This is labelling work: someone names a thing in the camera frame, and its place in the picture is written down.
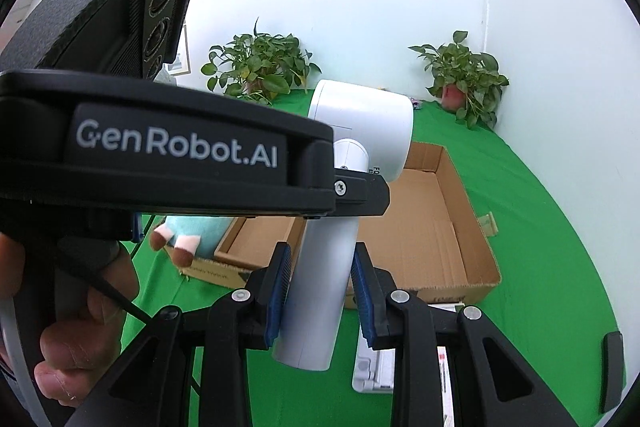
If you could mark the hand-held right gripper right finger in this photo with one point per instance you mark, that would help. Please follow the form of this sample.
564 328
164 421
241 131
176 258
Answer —
362 307

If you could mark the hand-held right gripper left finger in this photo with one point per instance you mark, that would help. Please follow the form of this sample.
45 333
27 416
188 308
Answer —
277 307

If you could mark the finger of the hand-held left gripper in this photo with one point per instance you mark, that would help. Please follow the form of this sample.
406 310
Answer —
360 197

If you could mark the pink pig plush toy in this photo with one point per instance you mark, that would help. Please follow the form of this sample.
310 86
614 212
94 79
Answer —
200 229

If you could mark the white plastic tray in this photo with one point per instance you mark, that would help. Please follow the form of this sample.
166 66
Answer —
380 372

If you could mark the white hair dryer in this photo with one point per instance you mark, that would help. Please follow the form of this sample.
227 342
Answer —
360 127

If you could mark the brown cardboard box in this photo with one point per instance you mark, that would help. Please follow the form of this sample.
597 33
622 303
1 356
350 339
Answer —
425 227

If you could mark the white and green medicine box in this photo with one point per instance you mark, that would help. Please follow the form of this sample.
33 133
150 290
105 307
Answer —
443 372

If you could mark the person's left hand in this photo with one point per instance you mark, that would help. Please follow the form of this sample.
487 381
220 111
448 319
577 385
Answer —
75 347

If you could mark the patterned tissue pack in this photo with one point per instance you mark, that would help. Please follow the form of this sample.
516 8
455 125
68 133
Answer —
416 104

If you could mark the red plant pot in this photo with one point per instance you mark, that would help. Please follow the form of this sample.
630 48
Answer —
452 96

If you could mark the large leafy green plant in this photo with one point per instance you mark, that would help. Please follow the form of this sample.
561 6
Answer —
260 57

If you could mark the small leafy green plant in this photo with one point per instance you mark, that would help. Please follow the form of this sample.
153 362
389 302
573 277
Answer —
470 67

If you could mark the green tablecloth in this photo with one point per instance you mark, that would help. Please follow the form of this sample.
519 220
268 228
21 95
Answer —
540 257

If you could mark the black rectangular object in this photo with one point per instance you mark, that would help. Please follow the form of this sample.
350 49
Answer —
611 372

